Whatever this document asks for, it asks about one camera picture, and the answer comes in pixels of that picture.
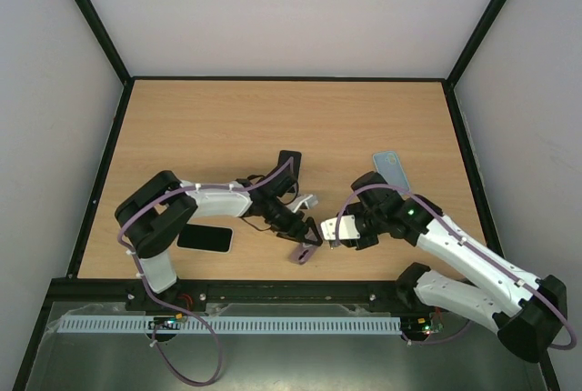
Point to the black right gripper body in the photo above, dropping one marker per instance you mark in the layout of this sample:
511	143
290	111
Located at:
364	236

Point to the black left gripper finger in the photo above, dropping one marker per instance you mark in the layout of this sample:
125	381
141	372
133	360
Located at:
300	238
311	226

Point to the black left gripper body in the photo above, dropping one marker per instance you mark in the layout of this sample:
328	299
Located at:
282	225

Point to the light blue phone case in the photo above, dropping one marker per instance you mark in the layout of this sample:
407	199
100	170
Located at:
388	165

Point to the black smartphone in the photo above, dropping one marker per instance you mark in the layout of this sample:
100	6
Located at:
291	160

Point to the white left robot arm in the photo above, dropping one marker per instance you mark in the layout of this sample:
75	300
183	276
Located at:
157	213

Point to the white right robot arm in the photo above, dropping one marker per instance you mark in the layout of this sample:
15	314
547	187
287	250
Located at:
526	312

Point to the phone in white case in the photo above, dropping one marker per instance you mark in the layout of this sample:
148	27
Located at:
211	239

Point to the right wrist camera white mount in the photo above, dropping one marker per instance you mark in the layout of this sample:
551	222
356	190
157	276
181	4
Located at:
339	229

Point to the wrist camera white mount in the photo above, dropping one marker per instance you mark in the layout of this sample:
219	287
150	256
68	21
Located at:
339	229
301	203

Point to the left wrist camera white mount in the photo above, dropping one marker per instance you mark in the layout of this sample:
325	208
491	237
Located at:
301	203

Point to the white slotted cable duct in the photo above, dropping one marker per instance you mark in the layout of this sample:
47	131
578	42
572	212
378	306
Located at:
232	325

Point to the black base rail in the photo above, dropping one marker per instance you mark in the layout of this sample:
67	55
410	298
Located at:
376	297

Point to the black enclosure frame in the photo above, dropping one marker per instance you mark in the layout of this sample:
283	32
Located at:
71	288

